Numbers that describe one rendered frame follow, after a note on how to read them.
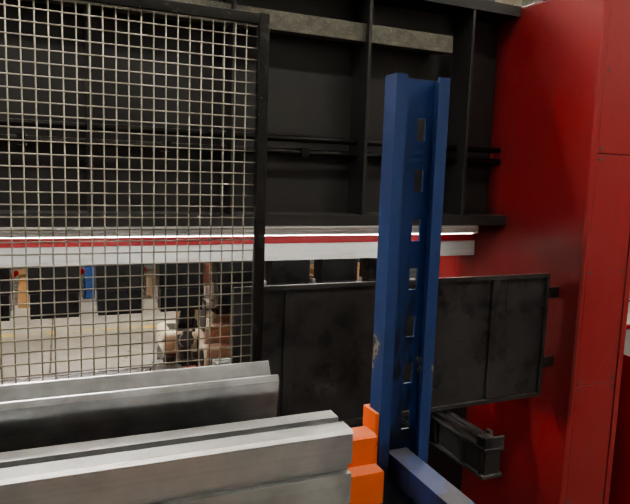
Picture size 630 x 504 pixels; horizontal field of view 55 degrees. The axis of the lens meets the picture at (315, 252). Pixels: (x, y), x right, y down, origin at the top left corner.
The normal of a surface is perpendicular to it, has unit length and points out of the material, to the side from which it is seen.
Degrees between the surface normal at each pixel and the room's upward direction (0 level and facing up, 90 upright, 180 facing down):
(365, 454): 90
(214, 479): 90
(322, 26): 90
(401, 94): 90
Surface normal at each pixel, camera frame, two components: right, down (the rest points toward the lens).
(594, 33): -0.91, 0.02
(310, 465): 0.38, 0.13
